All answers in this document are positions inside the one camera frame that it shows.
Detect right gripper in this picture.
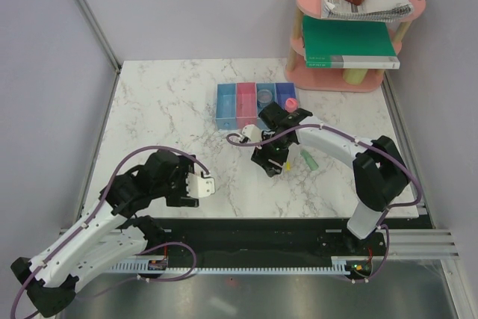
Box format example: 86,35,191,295
250,131,291,178

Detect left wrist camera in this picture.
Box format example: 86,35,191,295
186,173,216,199

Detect pink correction tape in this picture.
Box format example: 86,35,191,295
268,159,282,168

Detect pink cap glue bottle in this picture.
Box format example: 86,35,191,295
284,97,298,113

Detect pink drawer bin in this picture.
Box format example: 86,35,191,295
236,82,258,128

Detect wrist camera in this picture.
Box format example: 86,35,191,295
240,124,262,143
186,173,216,199

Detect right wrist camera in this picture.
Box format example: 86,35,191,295
240,124,262,143

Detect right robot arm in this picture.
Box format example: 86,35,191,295
241,102,410,255

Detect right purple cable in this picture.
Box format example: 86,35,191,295
226,123,423,285

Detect yellow foam roll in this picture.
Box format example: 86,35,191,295
342,69,368,85

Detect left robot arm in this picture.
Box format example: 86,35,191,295
10,146,215,318

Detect grey spiral notebook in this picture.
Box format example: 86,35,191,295
321,0,414,22

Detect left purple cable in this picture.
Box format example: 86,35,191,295
10,145,211,318

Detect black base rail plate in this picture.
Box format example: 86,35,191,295
108,216,389,270

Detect clear paperclip jar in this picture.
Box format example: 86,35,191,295
257,89,274,108

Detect purple cable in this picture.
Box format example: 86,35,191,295
10,145,211,318
226,123,423,285

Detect green book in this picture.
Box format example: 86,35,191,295
302,16,400,69

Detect green highlighter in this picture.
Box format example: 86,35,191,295
300,149,318,171

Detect white cable duct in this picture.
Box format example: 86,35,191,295
105,257,370,276

